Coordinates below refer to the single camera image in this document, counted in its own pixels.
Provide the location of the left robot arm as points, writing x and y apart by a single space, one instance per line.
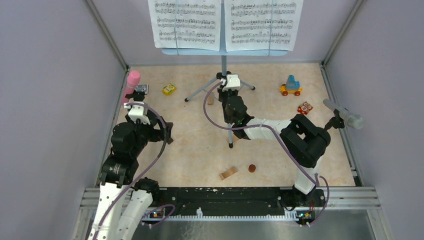
122 202

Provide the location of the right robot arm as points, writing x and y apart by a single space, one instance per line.
305 142

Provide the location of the small wooden block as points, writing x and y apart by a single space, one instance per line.
210 99

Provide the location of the wooden block near stand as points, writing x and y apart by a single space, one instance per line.
232 139

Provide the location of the yellow owl toy block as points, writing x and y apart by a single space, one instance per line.
169 89

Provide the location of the wooden arch block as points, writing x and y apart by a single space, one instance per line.
229 172

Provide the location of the brown wooden cylinder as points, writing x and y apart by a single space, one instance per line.
251 168

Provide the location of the small grey picture card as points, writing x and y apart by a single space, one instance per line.
142 88

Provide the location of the blue toy car blocks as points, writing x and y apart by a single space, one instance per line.
291 86

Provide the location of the pink microphone on stand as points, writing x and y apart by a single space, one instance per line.
133 79

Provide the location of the red owl toy block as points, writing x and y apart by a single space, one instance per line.
304 108

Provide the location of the grey microphone on stand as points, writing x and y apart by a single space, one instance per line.
343 116

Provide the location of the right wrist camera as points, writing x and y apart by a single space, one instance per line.
231 82

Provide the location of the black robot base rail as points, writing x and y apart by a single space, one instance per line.
237 201

